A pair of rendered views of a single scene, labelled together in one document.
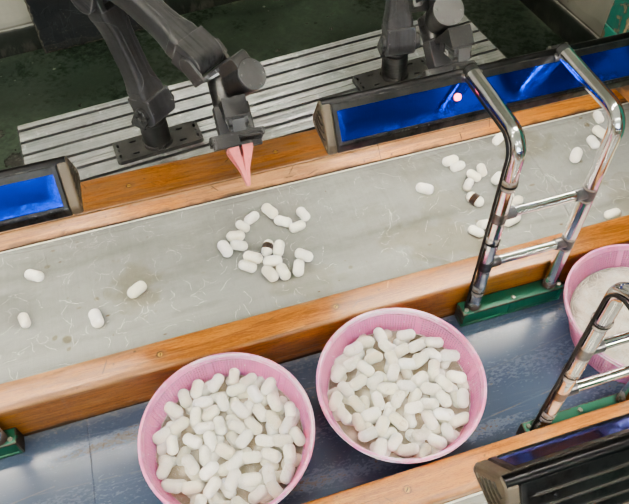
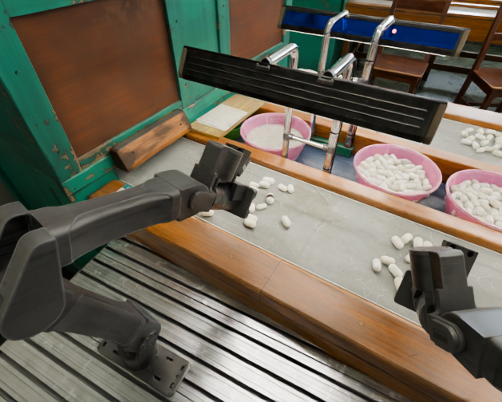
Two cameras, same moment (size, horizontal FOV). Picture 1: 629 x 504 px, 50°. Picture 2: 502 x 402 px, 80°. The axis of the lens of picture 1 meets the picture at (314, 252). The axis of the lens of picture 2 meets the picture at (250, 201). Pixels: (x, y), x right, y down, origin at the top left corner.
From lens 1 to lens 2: 1.41 m
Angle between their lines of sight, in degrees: 76
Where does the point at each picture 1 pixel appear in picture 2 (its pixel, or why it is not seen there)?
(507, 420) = (348, 162)
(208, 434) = not seen: outside the picture
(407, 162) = (270, 246)
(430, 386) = (381, 166)
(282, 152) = (355, 317)
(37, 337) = not seen: outside the picture
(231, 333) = (476, 230)
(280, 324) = (441, 216)
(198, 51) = (495, 312)
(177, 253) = not seen: hidden behind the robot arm
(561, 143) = not seen: hidden behind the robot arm
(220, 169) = (426, 349)
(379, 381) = (400, 180)
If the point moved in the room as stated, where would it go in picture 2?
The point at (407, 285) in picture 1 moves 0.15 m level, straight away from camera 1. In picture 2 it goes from (356, 188) to (317, 206)
